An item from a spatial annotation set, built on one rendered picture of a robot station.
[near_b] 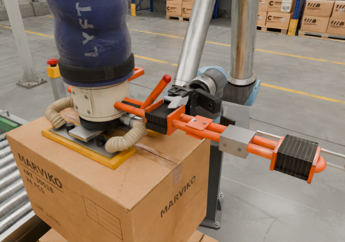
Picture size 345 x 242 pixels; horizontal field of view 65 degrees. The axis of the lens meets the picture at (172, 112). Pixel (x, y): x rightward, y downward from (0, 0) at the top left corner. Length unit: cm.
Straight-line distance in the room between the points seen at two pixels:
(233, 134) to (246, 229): 145
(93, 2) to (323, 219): 205
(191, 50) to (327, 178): 191
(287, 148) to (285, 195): 175
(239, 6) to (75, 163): 86
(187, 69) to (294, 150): 59
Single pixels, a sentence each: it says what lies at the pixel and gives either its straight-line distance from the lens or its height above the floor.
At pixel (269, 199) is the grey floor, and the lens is 231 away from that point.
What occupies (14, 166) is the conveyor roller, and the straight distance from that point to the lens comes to 187.
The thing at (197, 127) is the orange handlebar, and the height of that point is 122.
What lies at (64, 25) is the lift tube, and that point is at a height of 144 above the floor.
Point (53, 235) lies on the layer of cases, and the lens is 140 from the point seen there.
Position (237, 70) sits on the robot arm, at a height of 113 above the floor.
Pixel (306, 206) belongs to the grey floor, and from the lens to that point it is 236.
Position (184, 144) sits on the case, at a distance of 87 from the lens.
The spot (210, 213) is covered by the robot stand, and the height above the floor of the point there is 9.
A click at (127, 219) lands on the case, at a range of 72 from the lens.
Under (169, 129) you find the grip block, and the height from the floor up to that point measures 119.
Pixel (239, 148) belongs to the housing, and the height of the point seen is 120.
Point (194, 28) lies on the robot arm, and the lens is 112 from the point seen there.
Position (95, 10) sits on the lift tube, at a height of 148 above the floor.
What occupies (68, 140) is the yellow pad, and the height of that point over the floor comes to 109.
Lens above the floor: 158
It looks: 29 degrees down
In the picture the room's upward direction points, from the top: straight up
